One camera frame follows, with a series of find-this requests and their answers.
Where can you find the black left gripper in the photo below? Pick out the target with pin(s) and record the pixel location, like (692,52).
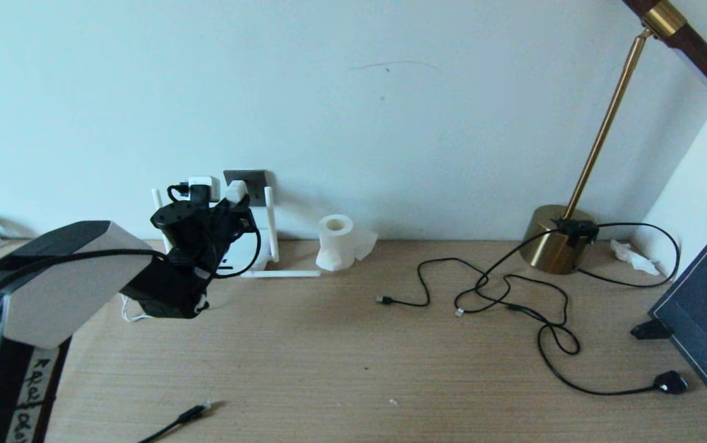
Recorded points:
(224,234)

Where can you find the white power adapter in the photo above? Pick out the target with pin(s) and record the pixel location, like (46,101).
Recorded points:
(236,191)

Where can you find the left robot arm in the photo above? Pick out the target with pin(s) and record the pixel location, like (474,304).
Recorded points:
(70,283)

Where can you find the white router with antennas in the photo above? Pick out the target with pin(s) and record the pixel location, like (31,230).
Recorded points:
(272,221)

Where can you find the white toilet paper roll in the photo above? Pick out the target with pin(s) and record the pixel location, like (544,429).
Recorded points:
(336,243)

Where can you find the brass desk lamp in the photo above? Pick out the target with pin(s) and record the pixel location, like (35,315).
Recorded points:
(547,249)

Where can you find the crumpled white tissue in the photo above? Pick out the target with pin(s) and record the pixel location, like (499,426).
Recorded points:
(633,257)

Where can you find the grey wall socket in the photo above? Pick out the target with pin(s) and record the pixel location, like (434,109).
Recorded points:
(258,181)

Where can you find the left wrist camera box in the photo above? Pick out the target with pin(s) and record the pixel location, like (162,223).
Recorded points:
(204,186)

